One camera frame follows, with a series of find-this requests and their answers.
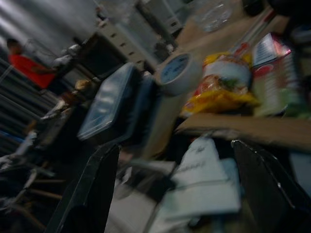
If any clear plastic lidded container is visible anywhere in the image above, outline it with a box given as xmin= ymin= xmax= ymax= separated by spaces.
xmin=77 ymin=62 xmax=158 ymax=143

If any brown cardboard box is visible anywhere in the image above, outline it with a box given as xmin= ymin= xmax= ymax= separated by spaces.
xmin=173 ymin=113 xmax=311 ymax=152

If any white tape roll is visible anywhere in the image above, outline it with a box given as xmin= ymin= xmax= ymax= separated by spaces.
xmin=159 ymin=52 xmax=202 ymax=96

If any red and green carton box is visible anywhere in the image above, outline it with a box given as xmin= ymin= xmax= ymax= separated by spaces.
xmin=250 ymin=32 xmax=304 ymax=117

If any white paper sheet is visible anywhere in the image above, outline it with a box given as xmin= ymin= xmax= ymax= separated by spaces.
xmin=155 ymin=137 xmax=242 ymax=233

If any person in orange shirt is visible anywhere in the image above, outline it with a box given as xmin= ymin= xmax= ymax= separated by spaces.
xmin=6 ymin=38 xmax=59 ymax=89

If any white drawer cabinet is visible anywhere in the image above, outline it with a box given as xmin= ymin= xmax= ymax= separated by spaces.
xmin=98 ymin=18 xmax=151 ymax=71

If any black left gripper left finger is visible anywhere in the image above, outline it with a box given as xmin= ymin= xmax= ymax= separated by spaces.
xmin=45 ymin=142 xmax=120 ymax=233

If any clear crumpled plastic bag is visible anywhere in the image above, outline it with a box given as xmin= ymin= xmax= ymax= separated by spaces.
xmin=191 ymin=0 xmax=240 ymax=33

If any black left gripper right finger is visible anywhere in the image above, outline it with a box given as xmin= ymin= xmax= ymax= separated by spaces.
xmin=231 ymin=139 xmax=311 ymax=233

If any yellow instant noodle packet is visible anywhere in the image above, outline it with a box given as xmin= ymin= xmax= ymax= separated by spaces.
xmin=181 ymin=51 xmax=261 ymax=117

